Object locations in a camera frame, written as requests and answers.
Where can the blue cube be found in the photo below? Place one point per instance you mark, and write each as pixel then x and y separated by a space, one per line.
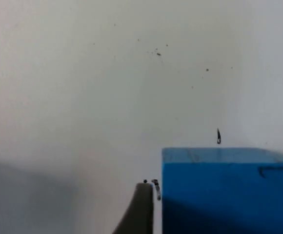
pixel 229 192

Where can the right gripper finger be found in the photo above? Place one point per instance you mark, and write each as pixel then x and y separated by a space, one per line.
pixel 139 212

